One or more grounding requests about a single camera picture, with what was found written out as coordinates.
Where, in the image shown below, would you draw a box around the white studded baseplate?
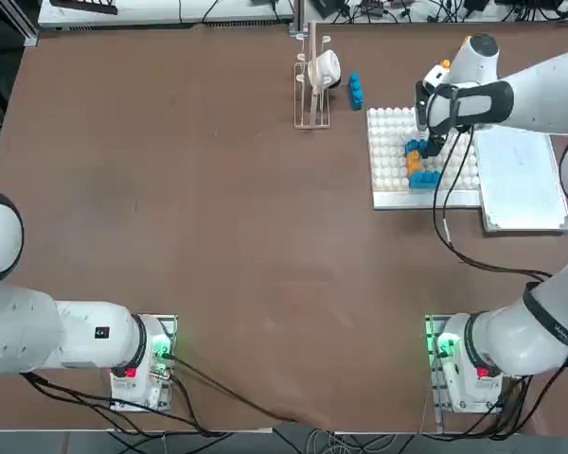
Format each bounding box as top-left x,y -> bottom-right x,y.
365,106 -> 483,211

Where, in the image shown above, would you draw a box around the white cup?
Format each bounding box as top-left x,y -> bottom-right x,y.
307,49 -> 343,91

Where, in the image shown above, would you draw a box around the black power strip red switches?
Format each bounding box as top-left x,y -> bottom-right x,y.
359,0 -> 399,15

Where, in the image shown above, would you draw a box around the white side bench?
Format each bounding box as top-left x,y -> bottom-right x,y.
37,0 -> 294,26

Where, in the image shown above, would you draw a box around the long black power strip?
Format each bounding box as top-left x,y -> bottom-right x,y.
51,0 -> 119,15

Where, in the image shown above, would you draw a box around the whiteboard with silver frame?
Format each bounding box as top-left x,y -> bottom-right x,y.
472,130 -> 568,234

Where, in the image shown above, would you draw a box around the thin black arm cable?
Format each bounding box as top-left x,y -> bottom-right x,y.
430,130 -> 558,285

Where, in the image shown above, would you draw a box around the black cable bundle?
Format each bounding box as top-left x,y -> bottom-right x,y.
428,366 -> 543,441
18,371 -> 228,439

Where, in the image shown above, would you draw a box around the black table cable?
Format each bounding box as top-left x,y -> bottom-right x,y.
163,352 -> 304,425

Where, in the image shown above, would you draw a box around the aluminium frame profile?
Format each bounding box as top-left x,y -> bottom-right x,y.
0,0 -> 40,47

